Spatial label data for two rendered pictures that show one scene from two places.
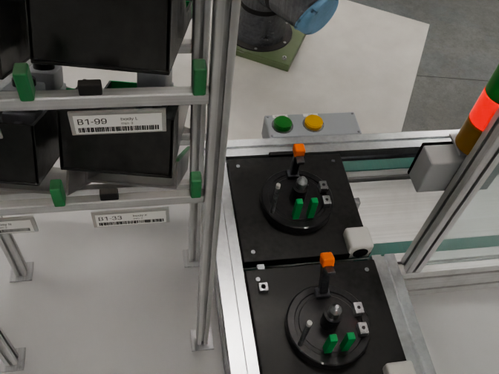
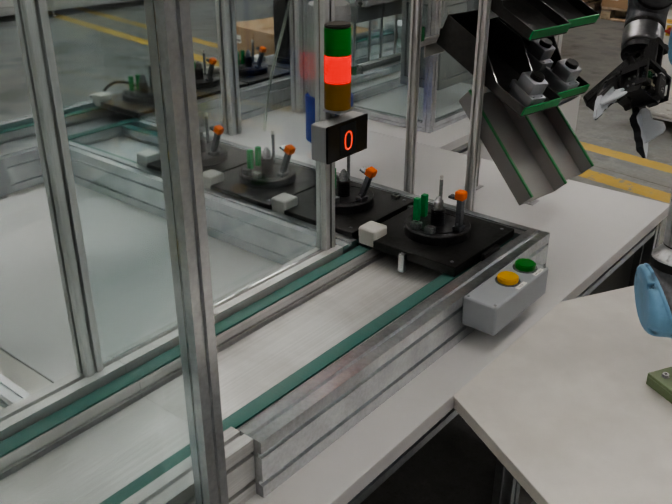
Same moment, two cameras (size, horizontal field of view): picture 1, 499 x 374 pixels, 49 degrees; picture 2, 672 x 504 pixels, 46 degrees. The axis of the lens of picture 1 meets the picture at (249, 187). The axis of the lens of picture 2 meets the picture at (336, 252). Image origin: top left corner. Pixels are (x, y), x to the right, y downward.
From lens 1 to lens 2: 2.11 m
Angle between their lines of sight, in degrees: 96
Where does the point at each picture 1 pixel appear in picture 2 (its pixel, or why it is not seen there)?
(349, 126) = (481, 295)
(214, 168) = (414, 20)
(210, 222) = (412, 67)
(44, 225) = (559, 215)
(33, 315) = (494, 196)
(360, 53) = (638, 470)
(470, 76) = not seen: outside the picture
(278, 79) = (635, 370)
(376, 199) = (396, 292)
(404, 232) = (351, 285)
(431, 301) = not seen: hidden behind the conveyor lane
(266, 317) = (378, 193)
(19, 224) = not seen: hidden behind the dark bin
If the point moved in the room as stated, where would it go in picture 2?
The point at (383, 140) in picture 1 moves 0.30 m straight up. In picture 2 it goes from (441, 304) to (451, 146)
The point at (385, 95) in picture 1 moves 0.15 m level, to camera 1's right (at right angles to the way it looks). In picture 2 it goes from (527, 431) to (457, 467)
